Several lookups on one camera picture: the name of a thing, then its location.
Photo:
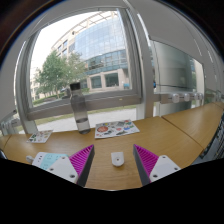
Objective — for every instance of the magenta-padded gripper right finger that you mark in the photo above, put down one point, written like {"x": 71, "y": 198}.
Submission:
{"x": 163, "y": 166}

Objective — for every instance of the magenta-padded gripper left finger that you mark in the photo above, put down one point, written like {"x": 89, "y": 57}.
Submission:
{"x": 63, "y": 168}

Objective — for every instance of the small white charger block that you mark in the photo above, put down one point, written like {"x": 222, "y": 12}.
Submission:
{"x": 117, "y": 159}

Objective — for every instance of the white and teal power strip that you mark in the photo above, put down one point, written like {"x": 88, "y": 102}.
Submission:
{"x": 45, "y": 159}

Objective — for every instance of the white power strip plug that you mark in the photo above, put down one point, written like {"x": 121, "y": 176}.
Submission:
{"x": 30, "y": 159}

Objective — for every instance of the sticker sheet with green stickers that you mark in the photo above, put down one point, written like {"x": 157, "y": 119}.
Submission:
{"x": 40, "y": 136}

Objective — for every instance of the clear bottle with black cap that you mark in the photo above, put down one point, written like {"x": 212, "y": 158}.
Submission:
{"x": 80, "y": 113}

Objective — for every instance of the sticker sheet with red stickers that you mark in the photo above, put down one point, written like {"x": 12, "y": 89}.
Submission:
{"x": 116, "y": 129}

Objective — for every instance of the green tree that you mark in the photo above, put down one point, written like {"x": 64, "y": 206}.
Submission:
{"x": 53, "y": 73}

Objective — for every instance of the side glass window pane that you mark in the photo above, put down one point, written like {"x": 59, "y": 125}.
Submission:
{"x": 175, "y": 66}

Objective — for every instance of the glass office building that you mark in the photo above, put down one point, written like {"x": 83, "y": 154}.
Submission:
{"x": 100, "y": 40}

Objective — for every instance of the row of white rail knobs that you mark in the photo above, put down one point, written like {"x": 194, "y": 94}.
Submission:
{"x": 8, "y": 124}
{"x": 181, "y": 97}

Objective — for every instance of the grey window frame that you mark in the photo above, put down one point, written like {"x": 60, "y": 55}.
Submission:
{"x": 100, "y": 101}

